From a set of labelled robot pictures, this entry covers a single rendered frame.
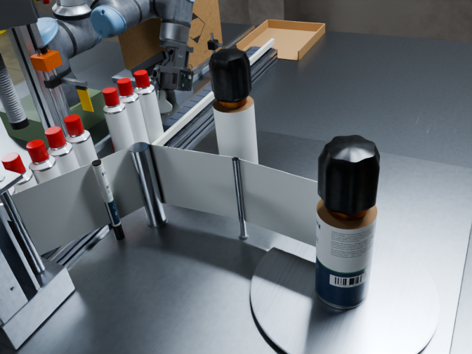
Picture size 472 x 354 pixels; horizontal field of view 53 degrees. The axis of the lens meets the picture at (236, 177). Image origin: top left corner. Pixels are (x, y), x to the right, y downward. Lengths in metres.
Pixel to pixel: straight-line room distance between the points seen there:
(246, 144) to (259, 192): 0.20
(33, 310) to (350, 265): 0.52
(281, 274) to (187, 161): 0.27
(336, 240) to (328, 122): 0.74
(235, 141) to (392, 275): 0.42
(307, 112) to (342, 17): 2.44
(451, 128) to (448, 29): 2.30
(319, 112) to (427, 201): 0.53
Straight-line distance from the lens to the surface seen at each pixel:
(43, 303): 0.89
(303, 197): 0.80
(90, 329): 0.87
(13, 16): 0.96
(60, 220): 0.94
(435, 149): 1.31
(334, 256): 0.73
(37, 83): 1.15
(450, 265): 0.93
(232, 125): 0.99
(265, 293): 0.83
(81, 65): 2.05
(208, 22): 1.81
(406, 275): 0.88
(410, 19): 3.71
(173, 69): 1.22
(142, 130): 1.20
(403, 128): 1.39
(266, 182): 0.83
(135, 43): 1.76
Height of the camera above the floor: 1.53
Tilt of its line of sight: 36 degrees down
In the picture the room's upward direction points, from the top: 6 degrees counter-clockwise
